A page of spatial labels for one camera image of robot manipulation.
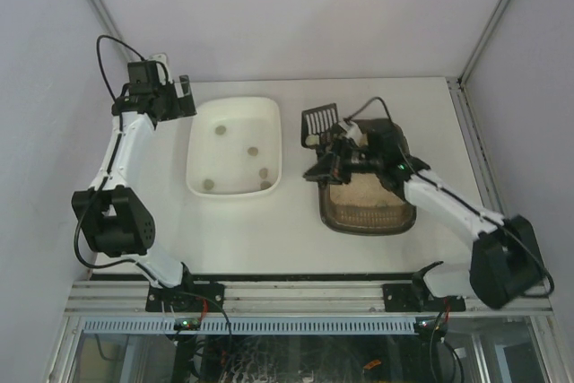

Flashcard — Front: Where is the black slotted litter scoop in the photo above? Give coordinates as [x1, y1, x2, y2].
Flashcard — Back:
[300, 103, 339, 156]

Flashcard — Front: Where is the dark translucent litter box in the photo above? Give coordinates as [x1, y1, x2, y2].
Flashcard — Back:
[318, 118, 416, 236]

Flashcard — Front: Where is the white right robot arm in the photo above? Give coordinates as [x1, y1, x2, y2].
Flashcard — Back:
[301, 114, 548, 309]

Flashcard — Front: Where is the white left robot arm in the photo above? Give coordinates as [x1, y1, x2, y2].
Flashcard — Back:
[71, 54, 196, 289]

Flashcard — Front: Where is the beige pellet litter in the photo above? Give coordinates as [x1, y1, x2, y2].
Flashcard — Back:
[328, 173, 405, 208]

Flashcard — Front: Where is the green clump lower left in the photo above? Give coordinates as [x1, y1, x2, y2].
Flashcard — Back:
[305, 135, 317, 146]

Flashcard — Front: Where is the white plastic bin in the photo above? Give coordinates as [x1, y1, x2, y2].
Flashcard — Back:
[186, 96, 283, 198]

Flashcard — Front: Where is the green clump near left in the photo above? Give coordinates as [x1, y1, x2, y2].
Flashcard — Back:
[248, 147, 259, 157]

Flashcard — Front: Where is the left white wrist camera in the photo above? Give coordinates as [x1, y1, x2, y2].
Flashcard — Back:
[148, 53, 171, 84]

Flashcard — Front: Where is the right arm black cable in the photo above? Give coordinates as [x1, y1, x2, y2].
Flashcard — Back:
[343, 96, 556, 299]

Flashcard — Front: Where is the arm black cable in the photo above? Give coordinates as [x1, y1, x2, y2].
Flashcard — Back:
[343, 96, 556, 299]
[74, 34, 149, 270]

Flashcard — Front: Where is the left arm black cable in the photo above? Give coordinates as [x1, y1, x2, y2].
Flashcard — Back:
[74, 34, 149, 270]

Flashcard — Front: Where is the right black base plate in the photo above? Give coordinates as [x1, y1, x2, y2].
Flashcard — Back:
[382, 283, 466, 313]

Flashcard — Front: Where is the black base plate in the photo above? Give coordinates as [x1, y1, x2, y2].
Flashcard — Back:
[382, 283, 466, 313]
[145, 283, 225, 313]

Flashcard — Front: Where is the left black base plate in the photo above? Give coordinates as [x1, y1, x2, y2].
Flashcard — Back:
[145, 283, 225, 313]

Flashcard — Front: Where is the aluminium mounting rail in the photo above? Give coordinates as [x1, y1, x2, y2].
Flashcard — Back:
[65, 278, 552, 318]

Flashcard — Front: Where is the grey slotted cable duct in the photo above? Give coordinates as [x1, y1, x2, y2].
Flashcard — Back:
[83, 316, 417, 335]

